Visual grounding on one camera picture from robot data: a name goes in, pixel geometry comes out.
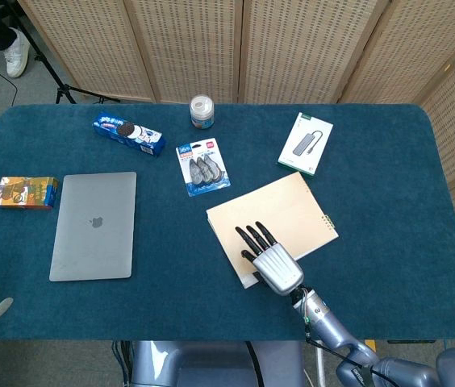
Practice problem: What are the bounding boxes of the white green USB hub box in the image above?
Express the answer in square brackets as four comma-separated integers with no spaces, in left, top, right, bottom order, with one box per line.
[277,111,334,177]

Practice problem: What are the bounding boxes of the blue Oreo cookie box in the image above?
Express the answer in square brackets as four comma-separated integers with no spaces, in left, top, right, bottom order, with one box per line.
[91,112,167,159]

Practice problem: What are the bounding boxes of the small yellow orange box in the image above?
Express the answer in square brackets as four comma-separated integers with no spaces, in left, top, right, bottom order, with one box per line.
[0,175,59,211]

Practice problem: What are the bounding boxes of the black tripod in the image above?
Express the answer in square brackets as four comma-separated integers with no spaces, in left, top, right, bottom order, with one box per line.
[7,0,120,105]

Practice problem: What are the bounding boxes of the cream spiral-bound notebook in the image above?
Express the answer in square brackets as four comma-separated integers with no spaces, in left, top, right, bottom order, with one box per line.
[206,172,340,289]

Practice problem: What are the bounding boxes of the correction tape blister pack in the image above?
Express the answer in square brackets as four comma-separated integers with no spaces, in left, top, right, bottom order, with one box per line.
[175,137,232,198]

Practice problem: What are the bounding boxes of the white sneaker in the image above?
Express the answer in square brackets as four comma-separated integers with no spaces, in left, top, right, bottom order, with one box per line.
[3,27,31,78]

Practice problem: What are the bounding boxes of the glass jar with white lid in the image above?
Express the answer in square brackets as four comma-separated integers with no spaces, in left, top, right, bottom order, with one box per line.
[189,94,216,131]

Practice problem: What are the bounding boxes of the teal table cloth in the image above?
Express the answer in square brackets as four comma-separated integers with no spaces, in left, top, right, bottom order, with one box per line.
[0,103,455,342]

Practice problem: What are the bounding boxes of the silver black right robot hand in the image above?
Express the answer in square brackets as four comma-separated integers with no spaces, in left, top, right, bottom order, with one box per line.
[234,220,305,297]

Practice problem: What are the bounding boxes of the grey closed laptop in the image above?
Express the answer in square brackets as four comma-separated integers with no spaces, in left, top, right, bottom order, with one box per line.
[48,171,138,283]

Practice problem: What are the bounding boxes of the blue-grey robot torso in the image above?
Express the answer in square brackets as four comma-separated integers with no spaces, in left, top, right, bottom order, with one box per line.
[129,340,306,387]

